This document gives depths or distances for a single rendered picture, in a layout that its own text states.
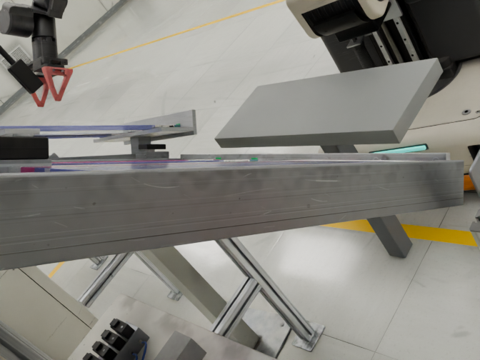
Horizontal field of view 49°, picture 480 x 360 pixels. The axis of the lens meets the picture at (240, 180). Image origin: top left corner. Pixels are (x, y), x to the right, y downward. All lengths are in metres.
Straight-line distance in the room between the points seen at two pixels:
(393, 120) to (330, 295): 0.76
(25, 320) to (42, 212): 1.60
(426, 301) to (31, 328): 1.28
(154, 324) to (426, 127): 0.99
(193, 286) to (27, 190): 1.21
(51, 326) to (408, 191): 1.56
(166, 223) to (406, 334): 1.19
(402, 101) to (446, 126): 0.45
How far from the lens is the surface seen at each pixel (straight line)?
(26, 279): 1.94
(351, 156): 0.87
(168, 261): 1.49
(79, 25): 9.44
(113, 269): 2.02
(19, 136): 0.70
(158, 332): 1.04
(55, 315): 2.01
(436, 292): 1.59
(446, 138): 1.61
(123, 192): 0.40
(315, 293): 1.77
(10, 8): 1.32
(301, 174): 0.52
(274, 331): 1.75
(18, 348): 1.16
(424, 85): 1.23
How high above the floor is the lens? 1.21
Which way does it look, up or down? 29 degrees down
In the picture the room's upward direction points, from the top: 38 degrees counter-clockwise
